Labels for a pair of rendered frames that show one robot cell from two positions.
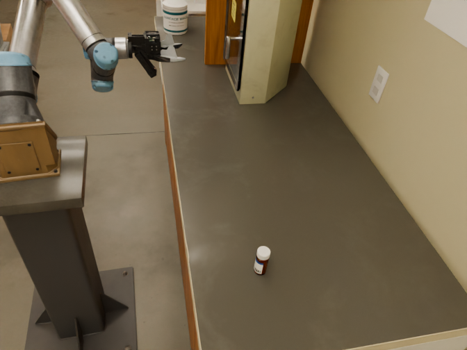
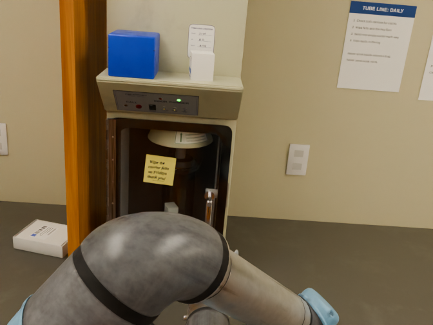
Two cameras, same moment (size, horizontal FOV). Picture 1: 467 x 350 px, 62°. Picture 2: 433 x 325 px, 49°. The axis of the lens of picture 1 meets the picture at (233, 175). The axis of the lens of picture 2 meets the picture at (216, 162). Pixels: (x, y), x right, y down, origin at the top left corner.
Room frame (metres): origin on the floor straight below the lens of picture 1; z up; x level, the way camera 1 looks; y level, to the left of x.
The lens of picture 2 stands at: (1.18, 1.14, 1.72)
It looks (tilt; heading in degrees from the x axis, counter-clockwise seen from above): 20 degrees down; 283
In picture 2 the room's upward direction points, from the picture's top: 5 degrees clockwise
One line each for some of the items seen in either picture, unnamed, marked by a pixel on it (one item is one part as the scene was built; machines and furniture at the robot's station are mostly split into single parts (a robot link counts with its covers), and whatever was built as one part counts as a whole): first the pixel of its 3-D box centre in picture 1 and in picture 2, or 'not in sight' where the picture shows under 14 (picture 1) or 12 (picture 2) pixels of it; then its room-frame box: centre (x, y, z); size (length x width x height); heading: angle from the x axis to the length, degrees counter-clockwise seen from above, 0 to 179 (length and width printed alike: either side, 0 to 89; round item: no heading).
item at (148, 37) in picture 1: (144, 46); not in sight; (1.36, 0.37, 1.17); 0.12 x 0.08 x 0.09; 105
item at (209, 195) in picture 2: (231, 46); (208, 212); (1.44, 0.06, 1.17); 0.05 x 0.03 x 0.10; 105
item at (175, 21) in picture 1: (175, 17); not in sight; (2.11, 0.40, 1.02); 0.13 x 0.13 x 0.15
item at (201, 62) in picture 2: not in sight; (201, 65); (1.48, 0.09, 1.54); 0.05 x 0.05 x 0.06; 22
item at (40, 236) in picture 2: not in sight; (48, 237); (1.94, 0.02, 0.96); 0.16 x 0.12 x 0.04; 2
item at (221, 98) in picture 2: not in sight; (171, 98); (1.54, 0.10, 1.46); 0.32 x 0.11 x 0.10; 15
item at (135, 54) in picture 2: not in sight; (134, 53); (1.62, 0.13, 1.56); 0.10 x 0.10 x 0.09; 15
